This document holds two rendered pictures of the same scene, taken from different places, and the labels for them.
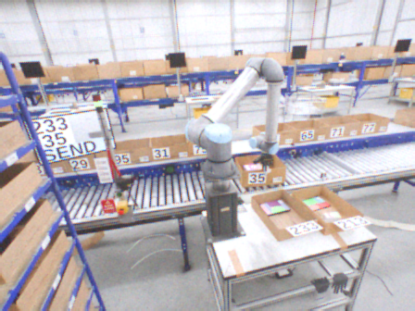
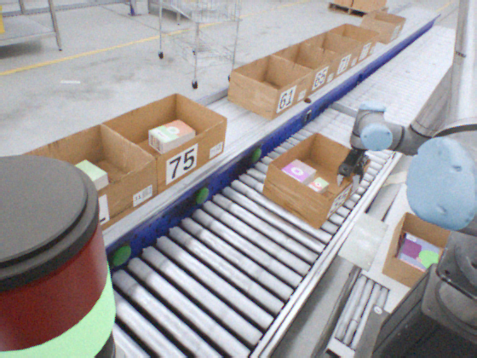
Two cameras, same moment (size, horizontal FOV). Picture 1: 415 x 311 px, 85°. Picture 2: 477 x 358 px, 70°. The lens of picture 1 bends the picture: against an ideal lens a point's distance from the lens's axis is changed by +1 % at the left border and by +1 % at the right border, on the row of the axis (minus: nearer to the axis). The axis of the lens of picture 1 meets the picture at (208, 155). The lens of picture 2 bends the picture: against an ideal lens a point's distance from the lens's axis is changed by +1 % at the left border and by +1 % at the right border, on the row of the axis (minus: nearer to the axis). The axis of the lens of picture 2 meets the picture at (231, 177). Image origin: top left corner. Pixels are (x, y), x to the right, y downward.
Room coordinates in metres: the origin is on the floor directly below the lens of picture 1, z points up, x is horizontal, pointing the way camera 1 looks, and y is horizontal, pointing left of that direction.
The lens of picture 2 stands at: (1.35, 0.68, 1.74)
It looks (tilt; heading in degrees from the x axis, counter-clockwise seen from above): 39 degrees down; 311
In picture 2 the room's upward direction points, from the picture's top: 9 degrees clockwise
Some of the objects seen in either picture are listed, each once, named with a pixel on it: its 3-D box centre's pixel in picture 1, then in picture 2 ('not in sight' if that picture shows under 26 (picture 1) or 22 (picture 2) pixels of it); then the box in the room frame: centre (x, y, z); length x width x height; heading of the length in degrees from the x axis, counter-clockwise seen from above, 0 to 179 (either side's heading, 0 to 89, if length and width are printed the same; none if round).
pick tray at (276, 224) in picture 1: (281, 212); (447, 265); (1.27, -0.49, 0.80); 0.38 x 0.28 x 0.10; 15
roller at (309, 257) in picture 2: not in sight; (261, 227); (1.85, -0.14, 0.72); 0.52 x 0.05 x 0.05; 9
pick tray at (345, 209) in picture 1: (323, 207); not in sight; (1.29, -0.81, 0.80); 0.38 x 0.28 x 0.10; 13
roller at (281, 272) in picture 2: not in sight; (243, 245); (1.83, -0.01, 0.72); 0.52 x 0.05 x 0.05; 9
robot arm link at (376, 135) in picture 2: (257, 142); (377, 132); (1.67, -0.40, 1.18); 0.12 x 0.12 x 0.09; 36
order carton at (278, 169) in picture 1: (258, 169); (317, 176); (1.85, -0.47, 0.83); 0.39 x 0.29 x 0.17; 95
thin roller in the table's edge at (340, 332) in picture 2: not in sight; (351, 306); (1.42, -0.11, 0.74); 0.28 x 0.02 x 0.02; 102
